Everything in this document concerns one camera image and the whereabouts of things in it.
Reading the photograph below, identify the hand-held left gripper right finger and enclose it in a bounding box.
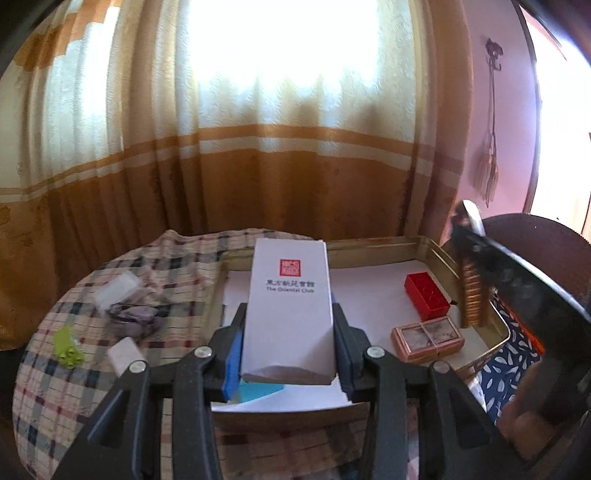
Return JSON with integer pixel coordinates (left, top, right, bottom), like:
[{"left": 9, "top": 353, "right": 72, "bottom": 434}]
[{"left": 332, "top": 302, "right": 522, "bottom": 480}]

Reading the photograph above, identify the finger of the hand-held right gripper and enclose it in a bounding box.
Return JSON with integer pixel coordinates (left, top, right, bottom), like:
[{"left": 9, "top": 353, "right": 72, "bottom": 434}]
[{"left": 450, "top": 199, "right": 497, "bottom": 278}]

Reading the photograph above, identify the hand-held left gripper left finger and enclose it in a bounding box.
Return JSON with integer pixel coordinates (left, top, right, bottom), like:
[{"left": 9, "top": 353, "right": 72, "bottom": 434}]
[{"left": 55, "top": 302, "right": 247, "bottom": 480}]

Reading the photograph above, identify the blue toy brick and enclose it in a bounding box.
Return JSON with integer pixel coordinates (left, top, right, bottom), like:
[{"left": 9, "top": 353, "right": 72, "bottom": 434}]
[{"left": 231, "top": 382, "right": 284, "bottom": 406}]

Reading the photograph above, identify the red toy brick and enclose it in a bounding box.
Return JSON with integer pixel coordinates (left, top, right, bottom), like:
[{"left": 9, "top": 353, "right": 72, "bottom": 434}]
[{"left": 404, "top": 272, "right": 451, "bottom": 320}]

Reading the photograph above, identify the white box with red label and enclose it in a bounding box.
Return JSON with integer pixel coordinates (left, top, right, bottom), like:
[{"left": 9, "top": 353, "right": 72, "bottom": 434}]
[{"left": 240, "top": 237, "right": 337, "bottom": 386}]

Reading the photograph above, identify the pink card deck box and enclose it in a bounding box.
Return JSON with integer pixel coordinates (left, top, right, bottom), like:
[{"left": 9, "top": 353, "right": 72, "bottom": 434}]
[{"left": 391, "top": 318, "right": 465, "bottom": 363}]

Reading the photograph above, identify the gold tin tray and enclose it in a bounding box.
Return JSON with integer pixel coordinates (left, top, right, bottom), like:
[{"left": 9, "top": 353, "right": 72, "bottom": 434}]
[{"left": 210, "top": 235, "right": 511, "bottom": 435}]

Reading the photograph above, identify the white charger plug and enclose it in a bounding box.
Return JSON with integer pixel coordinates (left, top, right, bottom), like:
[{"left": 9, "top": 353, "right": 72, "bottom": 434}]
[{"left": 107, "top": 337, "right": 147, "bottom": 377}]

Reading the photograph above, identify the clear plastic box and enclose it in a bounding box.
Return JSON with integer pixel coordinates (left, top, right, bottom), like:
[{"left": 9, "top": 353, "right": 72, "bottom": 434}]
[{"left": 91, "top": 271, "right": 140, "bottom": 311}]

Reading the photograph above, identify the green toy brick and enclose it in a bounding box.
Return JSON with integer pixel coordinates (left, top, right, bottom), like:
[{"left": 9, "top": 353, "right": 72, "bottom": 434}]
[{"left": 52, "top": 324, "right": 86, "bottom": 368}]

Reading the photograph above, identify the person's right hand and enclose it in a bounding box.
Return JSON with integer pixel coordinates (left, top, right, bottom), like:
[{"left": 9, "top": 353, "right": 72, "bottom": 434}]
[{"left": 499, "top": 401, "right": 573, "bottom": 462}]

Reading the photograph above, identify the blue feather-print cloth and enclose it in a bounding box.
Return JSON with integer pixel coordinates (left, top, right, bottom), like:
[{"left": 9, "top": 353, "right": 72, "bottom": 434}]
[{"left": 475, "top": 300, "right": 541, "bottom": 425}]

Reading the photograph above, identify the dark brown chair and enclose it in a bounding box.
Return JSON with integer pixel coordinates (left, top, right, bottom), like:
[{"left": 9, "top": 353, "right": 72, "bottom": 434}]
[{"left": 480, "top": 213, "right": 591, "bottom": 319}]

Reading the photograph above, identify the plaid tablecloth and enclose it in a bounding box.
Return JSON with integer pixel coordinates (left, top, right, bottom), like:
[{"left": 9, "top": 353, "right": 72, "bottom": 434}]
[{"left": 13, "top": 229, "right": 490, "bottom": 480}]

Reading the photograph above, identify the cream and orange curtain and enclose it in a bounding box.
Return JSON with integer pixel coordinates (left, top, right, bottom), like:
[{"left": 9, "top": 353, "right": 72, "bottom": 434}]
[{"left": 0, "top": 0, "right": 476, "bottom": 352}]

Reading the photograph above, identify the hanging wall tassel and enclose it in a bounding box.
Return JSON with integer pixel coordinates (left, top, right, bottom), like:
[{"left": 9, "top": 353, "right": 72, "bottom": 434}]
[{"left": 468, "top": 37, "right": 506, "bottom": 208}]

